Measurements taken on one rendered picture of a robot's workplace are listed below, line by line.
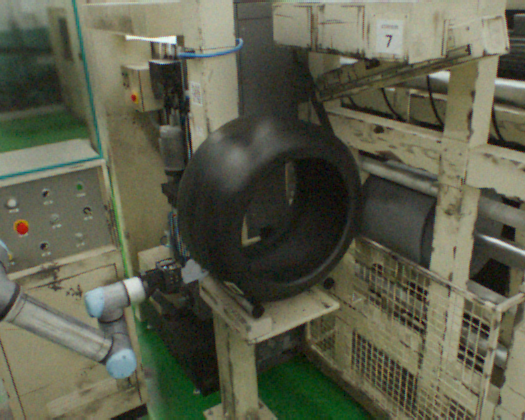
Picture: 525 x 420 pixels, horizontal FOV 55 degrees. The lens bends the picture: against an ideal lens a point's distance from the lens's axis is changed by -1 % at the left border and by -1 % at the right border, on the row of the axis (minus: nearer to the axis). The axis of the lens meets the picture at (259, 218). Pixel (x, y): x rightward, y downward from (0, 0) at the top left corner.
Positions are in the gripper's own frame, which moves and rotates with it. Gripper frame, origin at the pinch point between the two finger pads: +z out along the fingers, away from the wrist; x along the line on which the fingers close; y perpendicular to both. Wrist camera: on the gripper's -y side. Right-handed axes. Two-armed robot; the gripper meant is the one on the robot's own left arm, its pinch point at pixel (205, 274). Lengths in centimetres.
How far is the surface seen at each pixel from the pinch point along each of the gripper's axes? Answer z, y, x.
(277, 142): 20.7, 39.7, -10.3
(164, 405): -1, -104, 63
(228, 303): 9.8, -17.3, 5.5
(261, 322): 13.6, -17.8, -9.3
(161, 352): 13, -104, 101
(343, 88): 57, 48, 5
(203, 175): 2.8, 30.8, 1.0
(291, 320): 26.2, -23.2, -7.6
